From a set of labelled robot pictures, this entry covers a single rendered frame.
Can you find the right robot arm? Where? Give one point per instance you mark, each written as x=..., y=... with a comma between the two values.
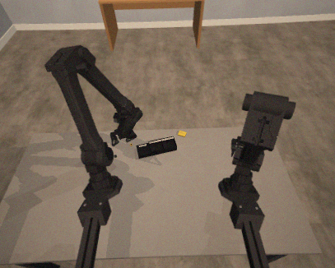
x=257, y=136

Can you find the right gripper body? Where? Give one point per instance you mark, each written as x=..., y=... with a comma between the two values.
x=238, y=142

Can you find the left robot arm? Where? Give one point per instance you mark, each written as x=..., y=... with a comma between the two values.
x=95, y=154

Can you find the black rack of labelled bins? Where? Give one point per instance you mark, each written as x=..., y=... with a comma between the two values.
x=156, y=147

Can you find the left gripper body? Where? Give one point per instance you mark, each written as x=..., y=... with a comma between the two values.
x=124, y=133

